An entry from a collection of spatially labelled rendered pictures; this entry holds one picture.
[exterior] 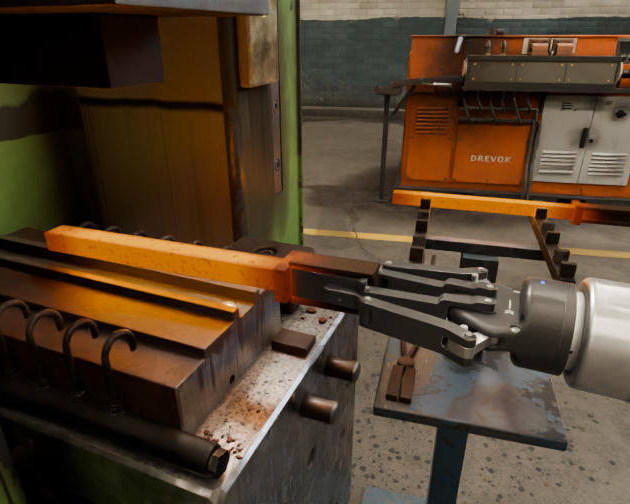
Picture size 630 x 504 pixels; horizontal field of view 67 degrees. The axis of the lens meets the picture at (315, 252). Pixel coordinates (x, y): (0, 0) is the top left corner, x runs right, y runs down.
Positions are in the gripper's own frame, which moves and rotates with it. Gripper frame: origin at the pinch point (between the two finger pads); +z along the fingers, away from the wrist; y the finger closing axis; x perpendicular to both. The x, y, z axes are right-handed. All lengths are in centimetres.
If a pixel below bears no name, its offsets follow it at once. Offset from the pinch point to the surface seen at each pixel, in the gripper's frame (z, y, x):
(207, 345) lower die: 9.5, -7.1, -5.2
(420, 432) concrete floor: -2, 91, -104
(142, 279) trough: 24.6, 1.8, -5.8
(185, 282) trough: 18.4, 1.9, -4.9
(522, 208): -18, 56, -8
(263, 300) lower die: 9.4, 3.8, -6.2
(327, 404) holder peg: 0.3, 0.9, -15.8
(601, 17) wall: -105, 792, 43
